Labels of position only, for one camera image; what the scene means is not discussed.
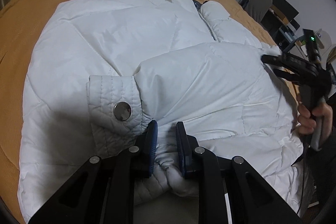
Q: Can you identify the white puffer jacket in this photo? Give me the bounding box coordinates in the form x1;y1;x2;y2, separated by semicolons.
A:
18;0;303;221

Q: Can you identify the black computer monitor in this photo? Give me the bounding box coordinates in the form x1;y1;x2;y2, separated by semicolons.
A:
272;0;299;22

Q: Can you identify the mustard yellow bed quilt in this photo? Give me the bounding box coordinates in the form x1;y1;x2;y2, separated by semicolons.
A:
0;0;300;224

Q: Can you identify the person right hand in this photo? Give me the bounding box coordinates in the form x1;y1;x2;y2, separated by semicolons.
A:
297;94;333;139

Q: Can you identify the grey office chair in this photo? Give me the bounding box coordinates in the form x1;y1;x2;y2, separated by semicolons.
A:
240;0;272;23

